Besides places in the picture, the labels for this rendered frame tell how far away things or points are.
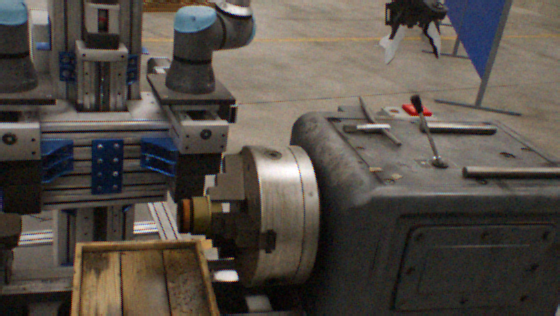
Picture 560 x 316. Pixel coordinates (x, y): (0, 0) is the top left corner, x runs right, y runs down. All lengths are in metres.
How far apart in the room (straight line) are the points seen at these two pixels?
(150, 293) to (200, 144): 0.50
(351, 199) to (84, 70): 0.96
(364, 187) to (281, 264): 0.24
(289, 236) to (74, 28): 0.99
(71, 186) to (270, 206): 0.81
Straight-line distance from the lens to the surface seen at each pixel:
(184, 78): 1.82
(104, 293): 1.45
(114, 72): 1.90
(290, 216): 1.24
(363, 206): 1.19
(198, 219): 1.31
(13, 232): 1.42
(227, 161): 1.37
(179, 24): 1.80
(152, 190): 1.93
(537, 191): 1.39
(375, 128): 1.46
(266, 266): 1.27
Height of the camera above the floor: 1.77
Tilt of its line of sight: 24 degrees down
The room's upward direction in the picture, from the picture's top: 9 degrees clockwise
